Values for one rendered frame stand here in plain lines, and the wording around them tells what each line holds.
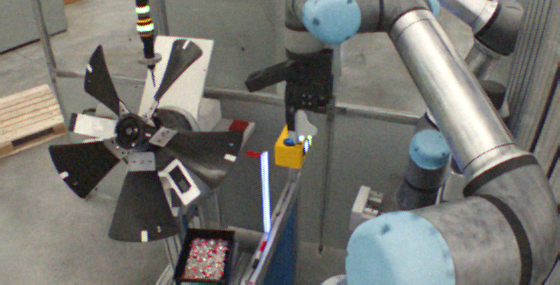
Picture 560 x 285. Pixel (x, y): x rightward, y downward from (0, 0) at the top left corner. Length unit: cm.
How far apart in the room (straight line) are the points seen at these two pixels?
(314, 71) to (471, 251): 47
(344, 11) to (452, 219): 32
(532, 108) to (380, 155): 133
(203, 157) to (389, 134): 97
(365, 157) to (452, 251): 165
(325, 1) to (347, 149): 147
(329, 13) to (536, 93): 36
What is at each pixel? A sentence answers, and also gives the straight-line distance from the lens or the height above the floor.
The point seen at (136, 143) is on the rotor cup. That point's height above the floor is 120.
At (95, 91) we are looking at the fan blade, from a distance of 158.
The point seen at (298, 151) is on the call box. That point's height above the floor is 106.
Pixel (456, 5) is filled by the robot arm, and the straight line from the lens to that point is 102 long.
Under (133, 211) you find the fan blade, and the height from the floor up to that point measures 101.
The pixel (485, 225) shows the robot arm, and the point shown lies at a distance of 41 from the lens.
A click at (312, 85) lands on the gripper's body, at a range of 75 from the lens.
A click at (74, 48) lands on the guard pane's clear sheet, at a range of 250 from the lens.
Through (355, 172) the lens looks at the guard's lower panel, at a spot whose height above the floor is 63.
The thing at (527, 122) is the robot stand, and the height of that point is 157.
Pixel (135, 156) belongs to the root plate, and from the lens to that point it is 138.
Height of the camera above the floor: 189
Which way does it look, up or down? 31 degrees down
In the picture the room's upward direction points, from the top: straight up
